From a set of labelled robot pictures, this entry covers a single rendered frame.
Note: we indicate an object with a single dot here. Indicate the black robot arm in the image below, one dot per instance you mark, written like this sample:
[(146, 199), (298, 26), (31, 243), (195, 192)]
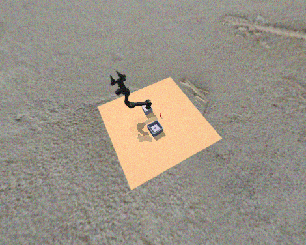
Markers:
[(125, 91)]

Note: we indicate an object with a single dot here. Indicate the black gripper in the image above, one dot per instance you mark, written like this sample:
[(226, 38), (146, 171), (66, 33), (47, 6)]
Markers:
[(119, 81)]

